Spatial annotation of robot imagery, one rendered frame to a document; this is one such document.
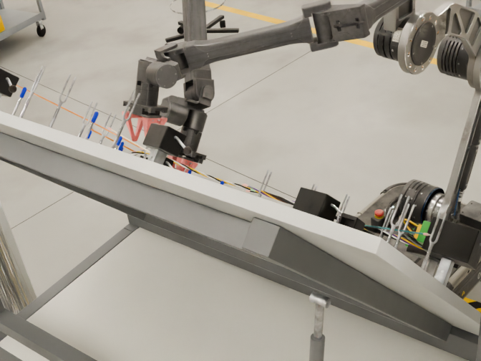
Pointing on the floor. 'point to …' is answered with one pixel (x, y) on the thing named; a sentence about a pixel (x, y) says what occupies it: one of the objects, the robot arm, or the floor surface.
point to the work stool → (207, 27)
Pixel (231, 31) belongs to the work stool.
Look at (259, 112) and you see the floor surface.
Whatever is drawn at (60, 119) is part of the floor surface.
